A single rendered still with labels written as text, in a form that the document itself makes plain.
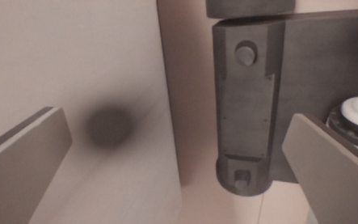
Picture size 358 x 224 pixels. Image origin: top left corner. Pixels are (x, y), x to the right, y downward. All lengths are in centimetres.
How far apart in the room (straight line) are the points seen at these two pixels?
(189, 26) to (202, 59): 11
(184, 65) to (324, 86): 42
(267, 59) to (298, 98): 14
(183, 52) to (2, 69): 54
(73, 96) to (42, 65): 6
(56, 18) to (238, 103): 40
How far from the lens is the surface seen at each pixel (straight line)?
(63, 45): 33
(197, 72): 71
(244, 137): 57
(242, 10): 45
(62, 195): 36
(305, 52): 51
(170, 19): 70
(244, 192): 71
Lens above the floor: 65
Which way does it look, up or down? 54 degrees down
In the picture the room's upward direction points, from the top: 146 degrees counter-clockwise
